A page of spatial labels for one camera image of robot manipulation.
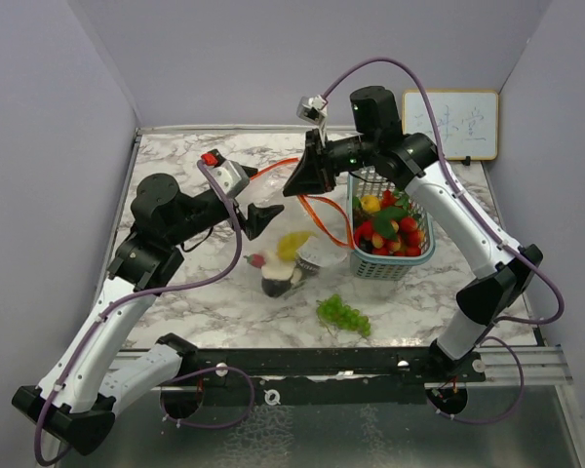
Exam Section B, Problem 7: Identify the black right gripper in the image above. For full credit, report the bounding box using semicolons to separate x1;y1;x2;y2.
283;128;377;195

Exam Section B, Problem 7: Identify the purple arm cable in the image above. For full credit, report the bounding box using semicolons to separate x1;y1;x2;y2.
33;163;257;467
321;57;566;424

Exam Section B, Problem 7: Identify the red strawberry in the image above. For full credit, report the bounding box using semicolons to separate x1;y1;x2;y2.
244;253;267;269

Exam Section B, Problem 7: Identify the white garlic bulb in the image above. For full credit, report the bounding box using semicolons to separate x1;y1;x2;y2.
261;251;302;286

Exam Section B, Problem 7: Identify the dark purple mangosteen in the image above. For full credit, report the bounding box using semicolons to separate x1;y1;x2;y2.
261;278;292;298

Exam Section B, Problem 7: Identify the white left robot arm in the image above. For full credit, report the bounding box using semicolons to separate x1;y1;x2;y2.
12;166;284;467

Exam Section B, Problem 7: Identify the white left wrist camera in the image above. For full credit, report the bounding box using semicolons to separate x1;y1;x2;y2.
201;149;258;199

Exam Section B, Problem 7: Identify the yellow pepper toy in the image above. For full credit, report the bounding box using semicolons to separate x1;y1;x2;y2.
360;195;381;215

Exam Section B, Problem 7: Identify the yellow starfruit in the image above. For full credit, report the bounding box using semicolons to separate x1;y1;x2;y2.
276;230;316;261

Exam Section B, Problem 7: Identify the green grape bunch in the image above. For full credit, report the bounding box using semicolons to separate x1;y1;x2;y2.
316;294;371;337

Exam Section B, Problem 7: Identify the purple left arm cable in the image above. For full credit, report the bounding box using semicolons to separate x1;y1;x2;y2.
33;163;257;467

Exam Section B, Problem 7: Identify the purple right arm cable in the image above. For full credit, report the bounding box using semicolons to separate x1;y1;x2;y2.
321;57;566;424

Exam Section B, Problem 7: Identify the light blue plastic basket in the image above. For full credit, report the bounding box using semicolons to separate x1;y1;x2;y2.
347;168;435;282

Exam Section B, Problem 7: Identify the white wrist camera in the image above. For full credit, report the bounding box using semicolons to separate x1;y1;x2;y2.
296;95;328;143
201;149;258;199

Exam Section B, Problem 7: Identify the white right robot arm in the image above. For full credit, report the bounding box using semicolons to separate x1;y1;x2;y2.
283;86;543;381

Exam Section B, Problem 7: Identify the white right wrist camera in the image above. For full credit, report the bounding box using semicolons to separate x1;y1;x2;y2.
296;95;328;143

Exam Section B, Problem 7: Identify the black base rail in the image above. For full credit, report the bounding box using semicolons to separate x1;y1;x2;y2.
157;333;486;406

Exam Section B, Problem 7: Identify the small whiteboard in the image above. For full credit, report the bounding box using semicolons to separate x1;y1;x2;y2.
402;90;499;161

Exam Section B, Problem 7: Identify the clear orange-zip bag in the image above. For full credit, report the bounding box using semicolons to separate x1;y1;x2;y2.
241;157;352;300

